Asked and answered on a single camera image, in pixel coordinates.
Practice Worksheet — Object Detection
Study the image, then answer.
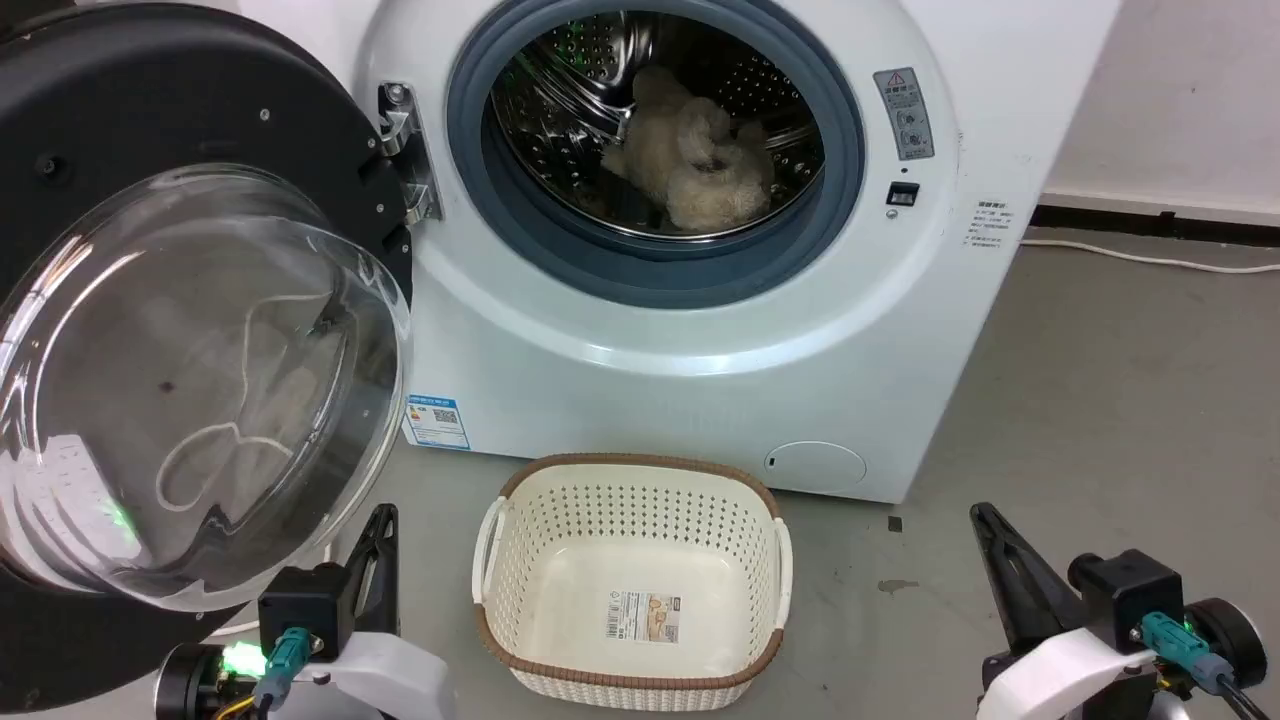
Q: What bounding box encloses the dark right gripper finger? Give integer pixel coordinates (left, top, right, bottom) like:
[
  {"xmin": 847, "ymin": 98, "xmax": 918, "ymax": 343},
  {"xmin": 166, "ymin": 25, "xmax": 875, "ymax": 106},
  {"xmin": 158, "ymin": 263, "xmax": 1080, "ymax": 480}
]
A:
[{"xmin": 969, "ymin": 503, "xmax": 1089, "ymax": 658}]

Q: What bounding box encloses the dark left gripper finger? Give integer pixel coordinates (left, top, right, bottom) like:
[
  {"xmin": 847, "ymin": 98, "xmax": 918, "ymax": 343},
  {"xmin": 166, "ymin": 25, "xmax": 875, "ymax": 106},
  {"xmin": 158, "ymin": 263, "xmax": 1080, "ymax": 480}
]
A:
[
  {"xmin": 340, "ymin": 556, "xmax": 375, "ymax": 635},
  {"xmin": 362, "ymin": 504, "xmax": 400, "ymax": 635}
]

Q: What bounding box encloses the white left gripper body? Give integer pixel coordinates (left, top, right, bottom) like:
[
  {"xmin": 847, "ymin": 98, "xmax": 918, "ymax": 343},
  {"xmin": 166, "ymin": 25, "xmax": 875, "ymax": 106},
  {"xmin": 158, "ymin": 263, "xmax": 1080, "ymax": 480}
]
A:
[{"xmin": 285, "ymin": 630, "xmax": 457, "ymax": 720}]

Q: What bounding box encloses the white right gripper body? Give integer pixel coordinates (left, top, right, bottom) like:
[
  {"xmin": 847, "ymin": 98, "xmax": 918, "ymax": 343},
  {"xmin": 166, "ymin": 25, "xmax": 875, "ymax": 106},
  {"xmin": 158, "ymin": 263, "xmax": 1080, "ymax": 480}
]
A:
[{"xmin": 985, "ymin": 628, "xmax": 1161, "ymax": 720}]

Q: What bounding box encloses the white front-load washing machine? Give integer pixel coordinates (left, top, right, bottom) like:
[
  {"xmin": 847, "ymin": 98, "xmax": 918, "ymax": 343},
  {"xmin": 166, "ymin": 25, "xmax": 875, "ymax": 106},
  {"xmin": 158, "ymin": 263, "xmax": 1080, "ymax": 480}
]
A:
[{"xmin": 235, "ymin": 0, "xmax": 1121, "ymax": 504}]

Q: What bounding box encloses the metal door hinge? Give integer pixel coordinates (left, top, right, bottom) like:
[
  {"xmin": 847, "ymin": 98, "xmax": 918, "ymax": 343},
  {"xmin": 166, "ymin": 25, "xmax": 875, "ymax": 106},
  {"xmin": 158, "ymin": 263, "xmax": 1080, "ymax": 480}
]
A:
[{"xmin": 377, "ymin": 82, "xmax": 443, "ymax": 224}]

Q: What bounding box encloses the black washer door glass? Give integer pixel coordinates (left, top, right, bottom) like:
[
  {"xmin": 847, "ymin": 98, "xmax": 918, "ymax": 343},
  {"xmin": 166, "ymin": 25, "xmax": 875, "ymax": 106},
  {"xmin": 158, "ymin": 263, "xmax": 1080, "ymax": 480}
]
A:
[{"xmin": 0, "ymin": 0, "xmax": 416, "ymax": 713}]

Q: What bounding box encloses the blue white energy label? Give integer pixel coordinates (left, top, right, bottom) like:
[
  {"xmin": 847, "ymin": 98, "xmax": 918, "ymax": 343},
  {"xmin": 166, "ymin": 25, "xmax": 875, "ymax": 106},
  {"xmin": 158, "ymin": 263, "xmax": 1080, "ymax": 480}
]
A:
[{"xmin": 403, "ymin": 395, "xmax": 471, "ymax": 451}]

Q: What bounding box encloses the round white filter cover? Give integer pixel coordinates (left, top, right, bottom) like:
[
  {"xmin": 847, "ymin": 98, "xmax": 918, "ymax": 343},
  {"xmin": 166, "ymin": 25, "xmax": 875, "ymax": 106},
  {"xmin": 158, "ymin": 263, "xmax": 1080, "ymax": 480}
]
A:
[{"xmin": 764, "ymin": 441, "xmax": 869, "ymax": 497}]

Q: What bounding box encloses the cream laundry basket brown rim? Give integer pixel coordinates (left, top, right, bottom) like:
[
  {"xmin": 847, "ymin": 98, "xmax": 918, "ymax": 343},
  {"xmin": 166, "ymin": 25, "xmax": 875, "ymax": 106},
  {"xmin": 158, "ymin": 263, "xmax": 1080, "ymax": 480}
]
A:
[{"xmin": 472, "ymin": 453, "xmax": 794, "ymax": 713}]

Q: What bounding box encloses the black baseboard strip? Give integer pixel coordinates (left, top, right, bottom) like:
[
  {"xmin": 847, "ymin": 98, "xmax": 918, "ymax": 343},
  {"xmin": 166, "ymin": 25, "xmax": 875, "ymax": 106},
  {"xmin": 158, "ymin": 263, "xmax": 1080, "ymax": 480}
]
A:
[{"xmin": 1030, "ymin": 203, "xmax": 1280, "ymax": 247}]

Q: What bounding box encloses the grey warning sticker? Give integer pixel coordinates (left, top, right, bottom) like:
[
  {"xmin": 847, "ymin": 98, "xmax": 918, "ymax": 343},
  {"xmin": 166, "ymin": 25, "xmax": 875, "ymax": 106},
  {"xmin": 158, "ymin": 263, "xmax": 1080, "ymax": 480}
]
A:
[{"xmin": 873, "ymin": 67, "xmax": 936, "ymax": 162}]

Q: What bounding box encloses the perforated steel washer drum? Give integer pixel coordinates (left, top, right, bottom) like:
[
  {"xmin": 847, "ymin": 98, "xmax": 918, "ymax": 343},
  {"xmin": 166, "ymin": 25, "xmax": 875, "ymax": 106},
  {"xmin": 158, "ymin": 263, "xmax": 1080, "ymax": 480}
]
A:
[{"xmin": 488, "ymin": 10, "xmax": 827, "ymax": 241}]

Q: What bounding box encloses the beige plush toy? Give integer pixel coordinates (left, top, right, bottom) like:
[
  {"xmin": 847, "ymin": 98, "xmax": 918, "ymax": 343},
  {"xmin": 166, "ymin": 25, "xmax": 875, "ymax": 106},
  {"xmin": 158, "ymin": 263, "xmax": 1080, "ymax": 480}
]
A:
[{"xmin": 600, "ymin": 65, "xmax": 776, "ymax": 233}]

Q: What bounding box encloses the left teal plug black cable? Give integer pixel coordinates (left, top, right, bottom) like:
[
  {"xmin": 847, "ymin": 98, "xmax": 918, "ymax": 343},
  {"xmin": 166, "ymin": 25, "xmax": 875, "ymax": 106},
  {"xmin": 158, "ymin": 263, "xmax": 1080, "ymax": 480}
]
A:
[{"xmin": 250, "ymin": 627, "xmax": 317, "ymax": 720}]

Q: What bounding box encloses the teal plug black cable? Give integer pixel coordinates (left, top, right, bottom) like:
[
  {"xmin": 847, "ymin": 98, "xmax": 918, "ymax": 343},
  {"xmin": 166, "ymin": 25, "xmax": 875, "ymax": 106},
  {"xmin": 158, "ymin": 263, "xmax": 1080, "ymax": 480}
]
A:
[
  {"xmin": 250, "ymin": 627, "xmax": 317, "ymax": 720},
  {"xmin": 1138, "ymin": 612, "xmax": 1273, "ymax": 720}
]

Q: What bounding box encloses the right teal plug black cable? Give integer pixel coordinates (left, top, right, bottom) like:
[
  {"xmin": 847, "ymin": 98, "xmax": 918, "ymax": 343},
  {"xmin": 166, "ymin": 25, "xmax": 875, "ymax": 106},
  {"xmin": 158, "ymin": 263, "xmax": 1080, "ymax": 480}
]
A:
[{"xmin": 1138, "ymin": 612, "xmax": 1273, "ymax": 720}]

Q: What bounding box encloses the white floor cable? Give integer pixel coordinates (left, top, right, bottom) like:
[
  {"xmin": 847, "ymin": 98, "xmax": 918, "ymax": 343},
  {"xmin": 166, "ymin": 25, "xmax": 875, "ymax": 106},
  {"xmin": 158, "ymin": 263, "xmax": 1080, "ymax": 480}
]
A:
[{"xmin": 1020, "ymin": 237, "xmax": 1280, "ymax": 274}]

